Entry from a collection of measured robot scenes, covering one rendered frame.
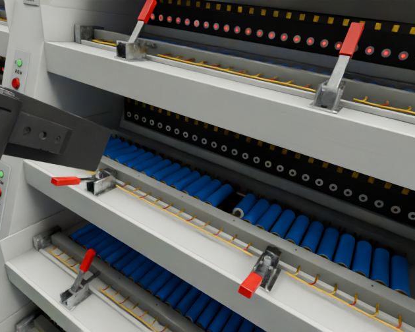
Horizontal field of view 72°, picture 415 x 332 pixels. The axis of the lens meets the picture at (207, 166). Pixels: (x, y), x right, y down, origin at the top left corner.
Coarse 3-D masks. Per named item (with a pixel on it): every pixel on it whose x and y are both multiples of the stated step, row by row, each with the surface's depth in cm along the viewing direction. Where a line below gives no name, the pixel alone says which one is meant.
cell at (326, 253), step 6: (330, 228) 39; (324, 234) 39; (330, 234) 38; (336, 234) 38; (324, 240) 37; (330, 240) 36; (336, 240) 37; (324, 246) 35; (330, 246) 35; (318, 252) 35; (324, 252) 34; (330, 252) 35; (330, 258) 34
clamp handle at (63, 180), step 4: (96, 172) 42; (96, 176) 42; (100, 176) 42; (52, 180) 36; (56, 180) 36; (60, 180) 36; (64, 180) 37; (68, 180) 37; (72, 180) 38; (76, 180) 38; (80, 180) 39; (84, 180) 40; (88, 180) 40; (92, 180) 41; (96, 180) 41; (56, 184) 36; (60, 184) 36; (64, 184) 37; (68, 184) 37; (72, 184) 38
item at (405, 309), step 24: (120, 168) 45; (144, 192) 43; (168, 192) 41; (192, 216) 39; (216, 216) 37; (240, 240) 36; (264, 240) 34; (288, 264) 34; (312, 264) 32; (336, 264) 32; (336, 288) 31; (360, 288) 30; (384, 288) 30; (360, 312) 29; (384, 312) 29; (408, 312) 28
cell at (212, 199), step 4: (224, 184) 46; (228, 184) 46; (220, 188) 44; (224, 188) 44; (228, 188) 45; (232, 188) 46; (216, 192) 43; (220, 192) 43; (224, 192) 44; (228, 192) 44; (232, 192) 46; (212, 196) 42; (216, 196) 42; (220, 196) 43; (224, 196) 43; (204, 200) 41; (208, 200) 41; (212, 200) 41; (216, 200) 42; (220, 200) 42; (212, 204) 41; (216, 204) 42
